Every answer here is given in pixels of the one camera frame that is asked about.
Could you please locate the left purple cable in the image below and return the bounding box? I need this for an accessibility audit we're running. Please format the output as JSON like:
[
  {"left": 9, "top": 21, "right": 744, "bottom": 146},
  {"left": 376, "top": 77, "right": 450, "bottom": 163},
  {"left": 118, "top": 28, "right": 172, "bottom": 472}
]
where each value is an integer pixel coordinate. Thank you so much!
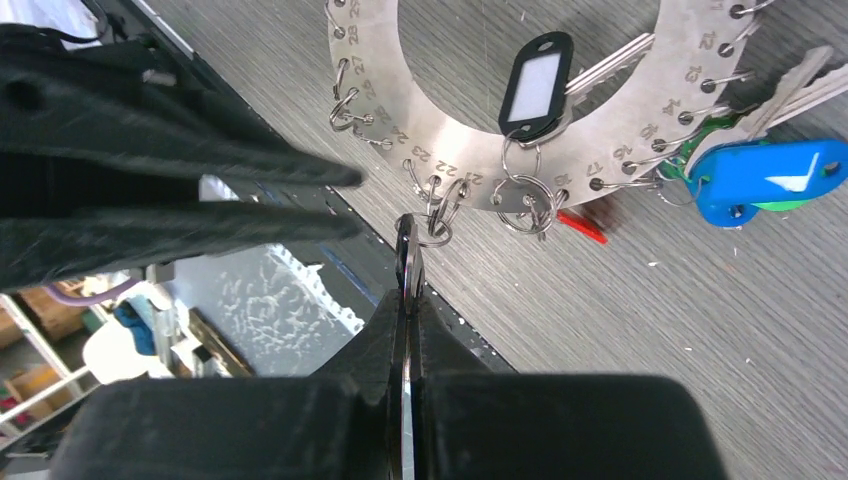
[{"left": 42, "top": 278, "right": 144, "bottom": 309}]

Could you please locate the green key tag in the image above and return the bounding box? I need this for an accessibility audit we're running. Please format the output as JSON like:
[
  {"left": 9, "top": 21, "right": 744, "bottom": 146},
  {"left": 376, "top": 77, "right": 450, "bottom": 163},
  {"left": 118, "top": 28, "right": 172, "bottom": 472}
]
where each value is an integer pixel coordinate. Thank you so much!
[{"left": 657, "top": 113, "right": 810, "bottom": 213}]

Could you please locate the numbered metal key ring disc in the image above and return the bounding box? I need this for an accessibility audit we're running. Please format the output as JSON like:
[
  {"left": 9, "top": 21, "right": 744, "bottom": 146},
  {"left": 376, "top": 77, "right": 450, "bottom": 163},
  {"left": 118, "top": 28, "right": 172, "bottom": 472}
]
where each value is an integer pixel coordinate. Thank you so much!
[{"left": 324, "top": 1, "right": 765, "bottom": 234}]

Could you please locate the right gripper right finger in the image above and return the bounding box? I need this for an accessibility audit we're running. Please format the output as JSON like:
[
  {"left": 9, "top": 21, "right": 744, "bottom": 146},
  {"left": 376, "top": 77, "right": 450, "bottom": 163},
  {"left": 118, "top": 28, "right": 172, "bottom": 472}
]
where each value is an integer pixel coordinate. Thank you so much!
[{"left": 411, "top": 294, "right": 727, "bottom": 479}]

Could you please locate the black key tag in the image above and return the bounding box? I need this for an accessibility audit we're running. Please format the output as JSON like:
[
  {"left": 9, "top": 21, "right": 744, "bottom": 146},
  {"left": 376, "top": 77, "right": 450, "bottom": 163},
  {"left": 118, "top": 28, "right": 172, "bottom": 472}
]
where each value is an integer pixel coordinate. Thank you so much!
[{"left": 498, "top": 31, "right": 574, "bottom": 142}]

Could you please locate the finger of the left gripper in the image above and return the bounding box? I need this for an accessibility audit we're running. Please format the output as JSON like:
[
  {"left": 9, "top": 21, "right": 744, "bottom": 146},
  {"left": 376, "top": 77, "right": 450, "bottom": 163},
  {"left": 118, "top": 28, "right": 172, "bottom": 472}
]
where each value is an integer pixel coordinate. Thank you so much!
[
  {"left": 1, "top": 201, "right": 361, "bottom": 292},
  {"left": 1, "top": 24, "right": 364, "bottom": 216}
]

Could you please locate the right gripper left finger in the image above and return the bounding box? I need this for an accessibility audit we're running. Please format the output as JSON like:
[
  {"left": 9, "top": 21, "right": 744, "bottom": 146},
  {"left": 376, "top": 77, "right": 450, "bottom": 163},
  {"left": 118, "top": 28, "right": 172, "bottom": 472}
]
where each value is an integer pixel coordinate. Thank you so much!
[{"left": 49, "top": 290, "right": 403, "bottom": 479}]

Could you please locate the blue key tag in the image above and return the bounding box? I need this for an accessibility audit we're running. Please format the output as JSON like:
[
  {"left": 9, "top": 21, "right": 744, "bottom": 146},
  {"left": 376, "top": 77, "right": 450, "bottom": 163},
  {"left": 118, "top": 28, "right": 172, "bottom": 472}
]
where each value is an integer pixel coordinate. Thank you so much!
[{"left": 687, "top": 139, "right": 847, "bottom": 228}]

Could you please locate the red key tag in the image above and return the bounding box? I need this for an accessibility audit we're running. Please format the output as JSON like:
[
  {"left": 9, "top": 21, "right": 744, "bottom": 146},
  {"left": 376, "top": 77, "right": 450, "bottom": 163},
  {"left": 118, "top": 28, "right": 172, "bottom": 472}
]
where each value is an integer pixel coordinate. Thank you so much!
[{"left": 557, "top": 209, "right": 608, "bottom": 245}]

